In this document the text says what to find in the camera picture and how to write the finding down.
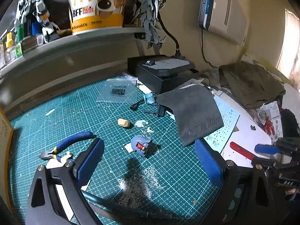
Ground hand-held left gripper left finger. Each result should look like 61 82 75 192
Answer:
25 138 105 225

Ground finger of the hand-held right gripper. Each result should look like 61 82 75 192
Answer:
251 158 278 167
254 144 280 155

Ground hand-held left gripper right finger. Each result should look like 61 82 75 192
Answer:
194 138 273 225

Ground brown cardboard box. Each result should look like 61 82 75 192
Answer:
0 108 14 214

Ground printed instruction paper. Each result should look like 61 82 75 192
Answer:
258 101 284 136

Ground green cutting mat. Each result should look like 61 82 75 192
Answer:
9 75 239 221

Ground white decal sheet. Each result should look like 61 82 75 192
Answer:
206 96 241 150

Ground white paper sheet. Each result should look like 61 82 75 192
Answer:
44 155 92 221

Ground small blue model part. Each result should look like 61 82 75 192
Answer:
130 135 153 157

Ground dark grey cloth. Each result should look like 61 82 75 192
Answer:
156 85 224 147

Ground olive cloth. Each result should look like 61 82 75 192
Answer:
219 62 286 109

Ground clear plastic bag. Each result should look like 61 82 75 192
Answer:
96 77 139 104

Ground black box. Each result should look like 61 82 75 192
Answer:
127 54 196 94

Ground white shelf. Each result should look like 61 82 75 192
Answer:
0 26 146 78

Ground black gooseneck stand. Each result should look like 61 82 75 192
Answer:
162 12 188 59

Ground yellow-capped paint bottle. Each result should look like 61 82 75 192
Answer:
5 31 14 60

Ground white yellow paper bucket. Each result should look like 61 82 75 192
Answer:
64 0 133 36

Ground green-capped paint bottle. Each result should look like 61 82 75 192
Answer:
14 25 25 57

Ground grey winged robot model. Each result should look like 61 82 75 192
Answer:
131 0 195 52

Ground white blue robot model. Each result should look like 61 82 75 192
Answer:
13 0 61 44

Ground red-handled tool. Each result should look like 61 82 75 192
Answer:
230 142 256 161

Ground blue-handled pliers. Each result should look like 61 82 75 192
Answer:
39 131 98 163

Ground black wall device cable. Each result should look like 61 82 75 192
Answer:
201 29 219 68

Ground white wall device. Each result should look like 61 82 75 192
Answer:
198 0 249 46

